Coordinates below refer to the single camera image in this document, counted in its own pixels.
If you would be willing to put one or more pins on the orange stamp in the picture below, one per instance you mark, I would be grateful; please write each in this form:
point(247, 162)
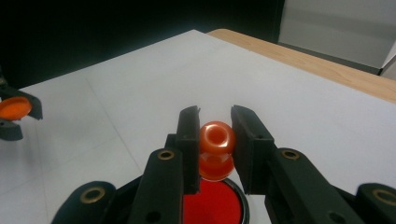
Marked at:
point(216, 137)

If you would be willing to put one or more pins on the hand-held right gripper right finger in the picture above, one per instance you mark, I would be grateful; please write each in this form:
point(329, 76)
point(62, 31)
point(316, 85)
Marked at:
point(252, 149)

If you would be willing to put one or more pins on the round red ink pad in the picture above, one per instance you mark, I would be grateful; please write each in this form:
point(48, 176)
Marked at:
point(211, 205)

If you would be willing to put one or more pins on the white partition panel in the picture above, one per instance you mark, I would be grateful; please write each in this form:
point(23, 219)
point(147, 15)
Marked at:
point(336, 28)

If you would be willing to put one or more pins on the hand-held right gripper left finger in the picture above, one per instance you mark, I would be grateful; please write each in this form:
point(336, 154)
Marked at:
point(186, 146)

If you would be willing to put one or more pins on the dark curtain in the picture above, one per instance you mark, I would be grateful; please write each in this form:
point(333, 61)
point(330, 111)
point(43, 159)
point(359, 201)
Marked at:
point(93, 25)

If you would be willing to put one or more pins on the orange stamp cap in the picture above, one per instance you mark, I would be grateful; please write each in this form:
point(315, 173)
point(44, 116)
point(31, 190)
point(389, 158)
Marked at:
point(14, 108)

